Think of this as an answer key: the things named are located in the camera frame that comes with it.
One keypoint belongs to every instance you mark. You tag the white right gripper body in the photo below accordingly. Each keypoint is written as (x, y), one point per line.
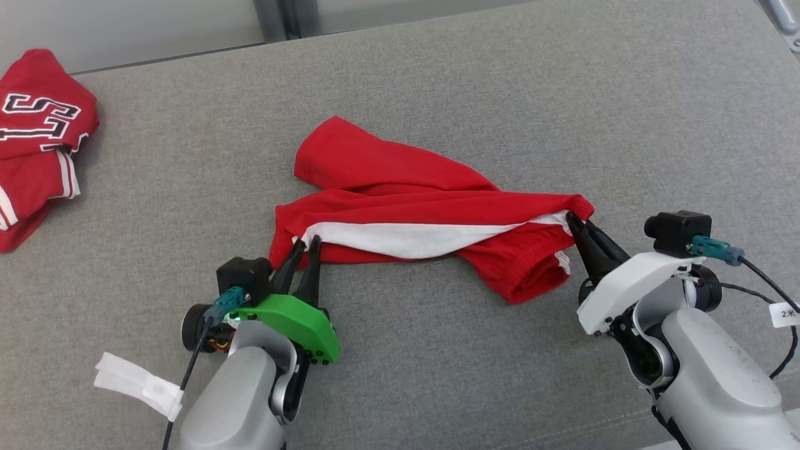
(631, 281)

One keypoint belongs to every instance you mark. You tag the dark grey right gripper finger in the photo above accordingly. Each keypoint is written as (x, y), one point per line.
(607, 247)
(587, 256)

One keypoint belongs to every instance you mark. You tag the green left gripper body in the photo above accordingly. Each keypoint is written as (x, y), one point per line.
(294, 322)

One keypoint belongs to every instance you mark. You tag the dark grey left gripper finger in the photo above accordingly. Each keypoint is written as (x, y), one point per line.
(289, 272)
(310, 275)

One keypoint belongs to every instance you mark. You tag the red shorts with white trim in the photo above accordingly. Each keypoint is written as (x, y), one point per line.
(387, 169)

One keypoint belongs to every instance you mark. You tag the red Bulls 23 jersey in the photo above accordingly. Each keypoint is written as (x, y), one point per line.
(37, 175)

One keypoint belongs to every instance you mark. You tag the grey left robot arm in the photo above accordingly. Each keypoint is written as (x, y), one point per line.
(231, 400)

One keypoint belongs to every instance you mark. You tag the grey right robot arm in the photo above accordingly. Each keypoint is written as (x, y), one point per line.
(712, 375)

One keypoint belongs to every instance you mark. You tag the grey fabric sofa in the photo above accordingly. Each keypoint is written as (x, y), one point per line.
(437, 75)

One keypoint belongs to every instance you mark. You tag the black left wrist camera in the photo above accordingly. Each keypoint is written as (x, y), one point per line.
(244, 278)

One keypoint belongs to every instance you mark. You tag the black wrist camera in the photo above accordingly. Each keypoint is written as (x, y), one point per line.
(244, 278)
(678, 231)

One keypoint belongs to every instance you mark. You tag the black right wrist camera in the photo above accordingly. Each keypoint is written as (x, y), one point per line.
(678, 231)

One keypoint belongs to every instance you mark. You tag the teal left camera connector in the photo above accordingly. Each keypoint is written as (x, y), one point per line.
(225, 303)

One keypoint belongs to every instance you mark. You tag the teal camera connector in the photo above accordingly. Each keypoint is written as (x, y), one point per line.
(712, 247)
(225, 303)

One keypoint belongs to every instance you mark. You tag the teal right camera connector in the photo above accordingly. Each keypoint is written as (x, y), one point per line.
(712, 247)

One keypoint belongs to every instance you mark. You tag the grey aluminium partition post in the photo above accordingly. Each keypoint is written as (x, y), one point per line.
(275, 19)

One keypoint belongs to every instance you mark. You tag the grey metal bracket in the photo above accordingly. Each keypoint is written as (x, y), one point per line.
(784, 19)

